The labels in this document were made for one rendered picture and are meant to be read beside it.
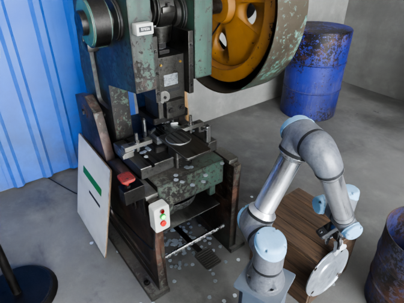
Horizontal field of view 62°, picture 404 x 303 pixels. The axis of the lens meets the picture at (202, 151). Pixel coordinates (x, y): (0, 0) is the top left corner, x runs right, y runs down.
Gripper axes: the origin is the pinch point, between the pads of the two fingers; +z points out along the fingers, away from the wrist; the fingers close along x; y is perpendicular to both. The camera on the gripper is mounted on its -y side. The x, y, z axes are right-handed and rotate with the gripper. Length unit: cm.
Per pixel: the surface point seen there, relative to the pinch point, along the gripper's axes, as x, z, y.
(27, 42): 154, -68, -136
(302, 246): 5.9, 1.3, -11.0
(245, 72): 52, -71, -26
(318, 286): -3.9, 21.1, -4.2
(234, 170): 41, -24, -34
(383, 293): -17.1, 19.0, 22.2
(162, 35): 55, -89, -64
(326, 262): -3.0, 5.2, -2.5
